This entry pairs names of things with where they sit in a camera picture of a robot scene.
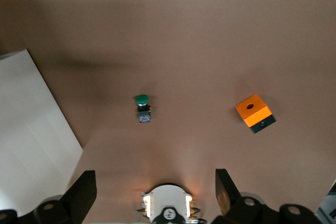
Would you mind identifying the yellow and black button box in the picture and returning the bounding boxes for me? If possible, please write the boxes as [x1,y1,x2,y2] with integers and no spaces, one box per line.
[235,93,277,134]

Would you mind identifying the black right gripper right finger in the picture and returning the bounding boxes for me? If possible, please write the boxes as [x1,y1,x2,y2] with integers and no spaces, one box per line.
[211,168,324,224]

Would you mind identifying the green mushroom push button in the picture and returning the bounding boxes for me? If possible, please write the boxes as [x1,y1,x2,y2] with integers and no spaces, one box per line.
[134,94,153,124]

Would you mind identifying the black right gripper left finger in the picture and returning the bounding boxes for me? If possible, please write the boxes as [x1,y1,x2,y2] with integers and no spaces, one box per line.
[0,169,98,224]

